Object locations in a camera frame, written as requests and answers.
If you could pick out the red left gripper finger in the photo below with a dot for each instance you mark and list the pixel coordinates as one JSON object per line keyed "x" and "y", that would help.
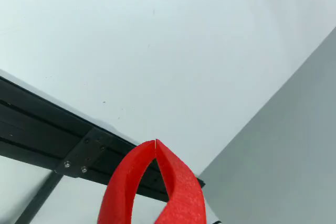
{"x": 120, "y": 182}

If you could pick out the black bracket plate with screws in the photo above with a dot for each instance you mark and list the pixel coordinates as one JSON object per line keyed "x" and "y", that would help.
{"x": 84, "y": 153}

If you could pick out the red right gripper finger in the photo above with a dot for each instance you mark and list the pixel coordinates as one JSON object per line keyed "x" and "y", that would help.
{"x": 183, "y": 195}

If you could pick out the black aluminium rail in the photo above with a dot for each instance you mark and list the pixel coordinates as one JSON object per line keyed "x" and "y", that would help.
{"x": 39, "y": 127}

